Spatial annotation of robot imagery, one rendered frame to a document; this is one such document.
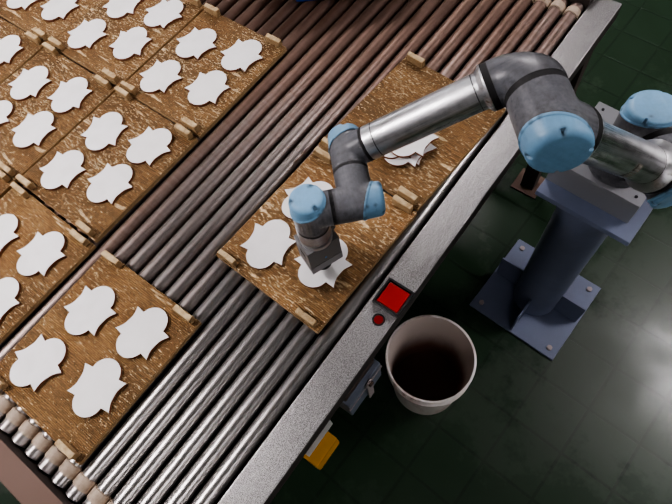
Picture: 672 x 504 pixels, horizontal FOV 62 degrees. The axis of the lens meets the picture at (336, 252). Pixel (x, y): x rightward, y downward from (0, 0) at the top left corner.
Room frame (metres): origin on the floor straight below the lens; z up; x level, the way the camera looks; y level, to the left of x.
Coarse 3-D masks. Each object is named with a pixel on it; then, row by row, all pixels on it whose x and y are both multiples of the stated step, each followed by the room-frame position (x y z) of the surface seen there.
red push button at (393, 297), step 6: (390, 282) 0.52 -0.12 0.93; (390, 288) 0.50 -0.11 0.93; (396, 288) 0.50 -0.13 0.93; (384, 294) 0.49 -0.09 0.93; (390, 294) 0.49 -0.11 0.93; (396, 294) 0.49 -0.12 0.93; (402, 294) 0.48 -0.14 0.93; (408, 294) 0.48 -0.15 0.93; (378, 300) 0.48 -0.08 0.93; (384, 300) 0.48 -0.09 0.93; (390, 300) 0.47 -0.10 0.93; (396, 300) 0.47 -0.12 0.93; (402, 300) 0.47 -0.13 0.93; (390, 306) 0.46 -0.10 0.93; (396, 306) 0.46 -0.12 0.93; (396, 312) 0.44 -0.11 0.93
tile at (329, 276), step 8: (344, 248) 0.62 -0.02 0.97; (344, 256) 0.60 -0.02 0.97; (304, 264) 0.60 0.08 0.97; (336, 264) 0.58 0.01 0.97; (344, 264) 0.58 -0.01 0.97; (304, 272) 0.58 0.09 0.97; (320, 272) 0.57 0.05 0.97; (328, 272) 0.56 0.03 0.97; (336, 272) 0.56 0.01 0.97; (304, 280) 0.56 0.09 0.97; (312, 280) 0.55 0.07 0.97; (320, 280) 0.55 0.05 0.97; (328, 280) 0.54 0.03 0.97
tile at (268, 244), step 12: (264, 228) 0.74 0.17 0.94; (276, 228) 0.73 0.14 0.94; (288, 228) 0.72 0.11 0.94; (252, 240) 0.71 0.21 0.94; (264, 240) 0.70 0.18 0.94; (276, 240) 0.70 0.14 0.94; (288, 240) 0.69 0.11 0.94; (252, 252) 0.68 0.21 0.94; (264, 252) 0.67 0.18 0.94; (276, 252) 0.66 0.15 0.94; (252, 264) 0.64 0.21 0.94; (264, 264) 0.64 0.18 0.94
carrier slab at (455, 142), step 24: (408, 72) 1.16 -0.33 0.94; (432, 72) 1.14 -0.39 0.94; (384, 96) 1.09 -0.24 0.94; (408, 96) 1.08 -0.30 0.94; (360, 120) 1.03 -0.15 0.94; (480, 120) 0.94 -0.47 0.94; (432, 144) 0.89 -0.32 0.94; (456, 144) 0.87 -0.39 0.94; (384, 168) 0.85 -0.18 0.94; (408, 168) 0.83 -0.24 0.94; (432, 168) 0.82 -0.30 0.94; (432, 192) 0.74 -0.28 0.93
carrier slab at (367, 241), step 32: (320, 160) 0.92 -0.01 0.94; (384, 192) 0.77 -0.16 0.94; (288, 224) 0.74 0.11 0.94; (352, 224) 0.70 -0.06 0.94; (384, 224) 0.68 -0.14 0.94; (288, 256) 0.65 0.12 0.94; (352, 256) 0.61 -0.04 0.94; (288, 288) 0.56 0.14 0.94; (320, 288) 0.54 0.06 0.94; (352, 288) 0.52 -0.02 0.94; (320, 320) 0.46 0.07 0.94
